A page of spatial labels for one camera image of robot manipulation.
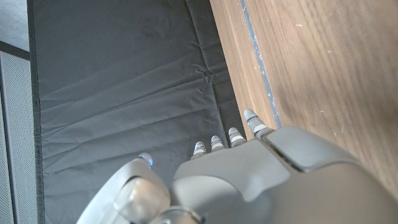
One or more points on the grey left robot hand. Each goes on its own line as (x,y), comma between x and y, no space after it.
(280,180)

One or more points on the grey tape line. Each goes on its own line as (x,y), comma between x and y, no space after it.
(259,62)

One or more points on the white perforated panel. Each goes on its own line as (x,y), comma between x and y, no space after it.
(18,140)

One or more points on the black backdrop curtain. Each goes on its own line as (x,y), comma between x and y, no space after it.
(124,77)

